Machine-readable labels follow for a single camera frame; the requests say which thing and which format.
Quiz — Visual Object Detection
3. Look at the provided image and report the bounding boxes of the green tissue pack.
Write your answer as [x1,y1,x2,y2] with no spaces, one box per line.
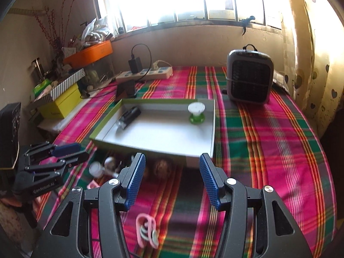
[33,79,52,98]

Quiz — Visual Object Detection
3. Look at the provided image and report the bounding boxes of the plastic bags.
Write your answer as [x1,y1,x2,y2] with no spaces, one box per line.
[80,16,115,44]

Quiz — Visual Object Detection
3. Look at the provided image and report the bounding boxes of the glass tank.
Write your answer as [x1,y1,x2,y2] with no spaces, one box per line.
[84,56,115,86]

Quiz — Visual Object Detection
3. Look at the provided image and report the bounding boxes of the black speaker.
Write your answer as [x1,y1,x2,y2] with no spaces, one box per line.
[0,103,21,168]

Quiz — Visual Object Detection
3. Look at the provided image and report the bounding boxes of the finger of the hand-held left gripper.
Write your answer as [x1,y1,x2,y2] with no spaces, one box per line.
[24,142,82,165]
[25,152,90,180]

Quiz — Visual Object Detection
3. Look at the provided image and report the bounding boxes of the small white jar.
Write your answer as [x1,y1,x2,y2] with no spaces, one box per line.
[89,162,104,178]

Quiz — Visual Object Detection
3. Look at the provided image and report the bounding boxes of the black cable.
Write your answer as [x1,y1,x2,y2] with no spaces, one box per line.
[80,84,119,99]

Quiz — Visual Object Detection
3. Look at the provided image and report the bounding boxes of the metal cup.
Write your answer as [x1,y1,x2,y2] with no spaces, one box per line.
[29,58,45,83]

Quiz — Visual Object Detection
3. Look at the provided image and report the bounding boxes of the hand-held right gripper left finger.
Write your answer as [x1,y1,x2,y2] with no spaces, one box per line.
[31,153,147,258]

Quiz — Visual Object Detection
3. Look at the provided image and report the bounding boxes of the white power strip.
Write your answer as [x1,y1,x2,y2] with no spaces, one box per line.
[115,66,173,84]

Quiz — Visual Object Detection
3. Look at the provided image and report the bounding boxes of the orange box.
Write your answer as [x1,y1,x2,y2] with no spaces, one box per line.
[63,40,113,69]

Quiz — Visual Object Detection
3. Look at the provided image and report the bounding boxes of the green cardboard box lid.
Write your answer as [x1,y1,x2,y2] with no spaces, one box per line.
[89,98,216,167]

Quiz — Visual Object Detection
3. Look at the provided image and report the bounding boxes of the window with metal bars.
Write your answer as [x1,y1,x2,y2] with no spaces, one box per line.
[95,0,283,36]

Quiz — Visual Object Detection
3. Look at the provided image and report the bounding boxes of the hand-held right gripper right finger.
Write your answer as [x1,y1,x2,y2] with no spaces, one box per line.
[199,153,313,258]

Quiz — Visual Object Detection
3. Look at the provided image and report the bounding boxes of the grey space heater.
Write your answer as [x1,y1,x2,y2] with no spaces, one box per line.
[226,44,275,105]

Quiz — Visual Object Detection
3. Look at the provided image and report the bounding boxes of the black charger with cable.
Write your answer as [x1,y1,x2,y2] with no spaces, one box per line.
[128,44,152,82]

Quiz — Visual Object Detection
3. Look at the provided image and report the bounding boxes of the window handle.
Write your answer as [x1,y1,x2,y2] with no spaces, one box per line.
[241,15,256,36]

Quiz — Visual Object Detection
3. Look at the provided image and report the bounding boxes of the heart print curtain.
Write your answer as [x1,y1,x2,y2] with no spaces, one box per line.
[281,0,344,131]

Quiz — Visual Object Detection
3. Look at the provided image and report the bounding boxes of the white plug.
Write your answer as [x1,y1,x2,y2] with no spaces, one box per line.
[153,60,172,71]

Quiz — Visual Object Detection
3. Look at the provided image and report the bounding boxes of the black flashlight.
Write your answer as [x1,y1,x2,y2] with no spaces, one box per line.
[116,107,142,131]

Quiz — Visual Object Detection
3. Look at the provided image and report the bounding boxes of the dried red branches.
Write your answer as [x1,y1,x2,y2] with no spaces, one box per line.
[34,0,71,57]

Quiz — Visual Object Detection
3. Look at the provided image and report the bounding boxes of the green white spool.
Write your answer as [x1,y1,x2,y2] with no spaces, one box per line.
[187,102,205,125]

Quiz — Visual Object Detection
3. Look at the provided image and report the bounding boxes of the dark phone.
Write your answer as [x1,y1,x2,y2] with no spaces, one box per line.
[114,82,137,104]

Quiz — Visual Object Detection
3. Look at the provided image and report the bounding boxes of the striped box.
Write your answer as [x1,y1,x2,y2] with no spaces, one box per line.
[51,68,85,100]

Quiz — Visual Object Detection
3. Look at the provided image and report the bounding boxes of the white board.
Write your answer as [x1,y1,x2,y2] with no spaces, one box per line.
[37,116,71,135]

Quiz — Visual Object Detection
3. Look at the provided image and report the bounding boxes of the yellow box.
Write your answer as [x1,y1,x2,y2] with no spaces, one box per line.
[38,83,82,119]

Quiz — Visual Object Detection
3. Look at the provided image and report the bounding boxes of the plaid blanket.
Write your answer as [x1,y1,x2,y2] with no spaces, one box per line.
[32,66,338,258]

